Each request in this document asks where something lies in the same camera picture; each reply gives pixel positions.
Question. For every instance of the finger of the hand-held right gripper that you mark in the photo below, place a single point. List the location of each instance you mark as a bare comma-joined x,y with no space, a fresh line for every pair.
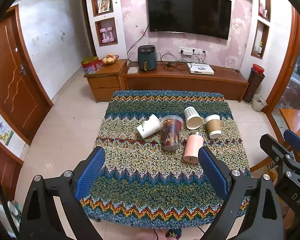
296,141
272,145

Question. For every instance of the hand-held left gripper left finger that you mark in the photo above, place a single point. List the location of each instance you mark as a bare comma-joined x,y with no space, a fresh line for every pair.
90,172

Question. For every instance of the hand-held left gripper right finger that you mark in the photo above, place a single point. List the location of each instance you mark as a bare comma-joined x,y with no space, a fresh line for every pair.
212,172

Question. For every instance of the pink tumbler cup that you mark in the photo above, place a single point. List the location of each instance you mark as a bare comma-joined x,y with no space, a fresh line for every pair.
193,147

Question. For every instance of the brown sleeve coffee cup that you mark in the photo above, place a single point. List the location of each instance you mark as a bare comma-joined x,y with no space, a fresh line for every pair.
213,126

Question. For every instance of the dark printed plastic cup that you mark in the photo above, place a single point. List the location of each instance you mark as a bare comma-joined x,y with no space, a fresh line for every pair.
171,135

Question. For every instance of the checkered paper cup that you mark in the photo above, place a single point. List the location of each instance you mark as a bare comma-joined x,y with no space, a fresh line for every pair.
191,116

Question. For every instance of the white cup with green print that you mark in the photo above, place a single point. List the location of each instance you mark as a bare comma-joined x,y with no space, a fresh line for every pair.
150,127

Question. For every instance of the wooden side table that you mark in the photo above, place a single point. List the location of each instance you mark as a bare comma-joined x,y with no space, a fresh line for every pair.
296,120

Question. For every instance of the white waste bin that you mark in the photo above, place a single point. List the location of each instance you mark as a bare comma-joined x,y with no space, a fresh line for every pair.
258,103

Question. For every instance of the multicolour woven zigzag mat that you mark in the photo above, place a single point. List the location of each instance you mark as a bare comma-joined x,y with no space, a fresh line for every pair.
152,185

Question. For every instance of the tall dark cylinder red lid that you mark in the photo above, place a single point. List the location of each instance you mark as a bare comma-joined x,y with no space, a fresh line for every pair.
254,86

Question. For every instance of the small wooden drawer cabinet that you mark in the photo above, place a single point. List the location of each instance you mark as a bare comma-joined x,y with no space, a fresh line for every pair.
105,82

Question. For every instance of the long wooden television stand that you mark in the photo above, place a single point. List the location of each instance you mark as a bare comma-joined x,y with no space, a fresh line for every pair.
185,83

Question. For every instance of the white set-top box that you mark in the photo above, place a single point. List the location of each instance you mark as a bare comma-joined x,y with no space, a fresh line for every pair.
200,68

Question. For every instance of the red printed tin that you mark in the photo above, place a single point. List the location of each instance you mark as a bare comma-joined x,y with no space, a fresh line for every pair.
90,66

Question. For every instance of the white paper card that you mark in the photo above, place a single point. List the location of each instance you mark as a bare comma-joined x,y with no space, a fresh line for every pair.
132,70

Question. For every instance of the basket of fruit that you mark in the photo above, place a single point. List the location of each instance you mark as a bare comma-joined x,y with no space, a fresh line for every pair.
110,59

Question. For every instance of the brown wooden door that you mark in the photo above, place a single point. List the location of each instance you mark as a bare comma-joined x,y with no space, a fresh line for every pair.
15,80

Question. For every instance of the white power strip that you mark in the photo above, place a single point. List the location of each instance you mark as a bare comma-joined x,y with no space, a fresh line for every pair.
186,52

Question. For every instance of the dark green air fryer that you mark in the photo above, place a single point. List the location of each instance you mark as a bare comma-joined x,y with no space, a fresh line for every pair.
147,57

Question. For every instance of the pink dumbbell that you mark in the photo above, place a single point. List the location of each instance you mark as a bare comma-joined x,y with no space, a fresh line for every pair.
110,33
103,35

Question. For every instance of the framed photo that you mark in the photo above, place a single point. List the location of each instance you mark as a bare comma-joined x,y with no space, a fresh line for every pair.
104,5

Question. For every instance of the colourful wall poster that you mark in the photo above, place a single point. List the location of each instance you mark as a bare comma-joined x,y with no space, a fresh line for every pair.
1,127

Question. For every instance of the black wall television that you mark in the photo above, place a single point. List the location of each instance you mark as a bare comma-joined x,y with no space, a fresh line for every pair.
188,11

